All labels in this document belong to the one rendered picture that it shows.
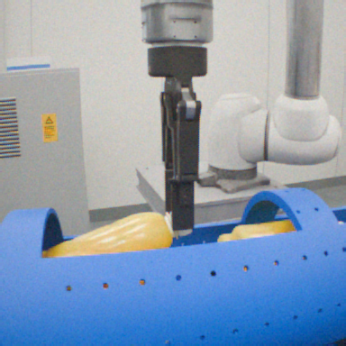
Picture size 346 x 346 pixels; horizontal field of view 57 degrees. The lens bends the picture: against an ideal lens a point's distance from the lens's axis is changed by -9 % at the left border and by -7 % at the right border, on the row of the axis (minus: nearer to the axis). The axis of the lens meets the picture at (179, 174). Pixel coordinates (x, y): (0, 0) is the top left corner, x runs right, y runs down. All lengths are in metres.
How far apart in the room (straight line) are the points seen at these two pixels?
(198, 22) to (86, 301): 0.34
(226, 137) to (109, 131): 2.24
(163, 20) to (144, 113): 2.80
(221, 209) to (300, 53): 0.47
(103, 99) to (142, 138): 0.52
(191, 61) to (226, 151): 0.62
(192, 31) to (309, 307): 0.38
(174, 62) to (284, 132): 0.61
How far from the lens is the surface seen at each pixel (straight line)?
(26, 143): 1.85
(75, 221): 1.98
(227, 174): 1.02
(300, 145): 0.98
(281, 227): 0.54
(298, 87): 0.96
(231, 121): 0.99
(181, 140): 0.39
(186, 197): 0.43
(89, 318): 0.41
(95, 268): 0.41
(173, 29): 0.40
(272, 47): 3.75
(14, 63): 1.97
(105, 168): 3.22
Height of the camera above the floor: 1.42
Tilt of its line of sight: 17 degrees down
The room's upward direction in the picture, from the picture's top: straight up
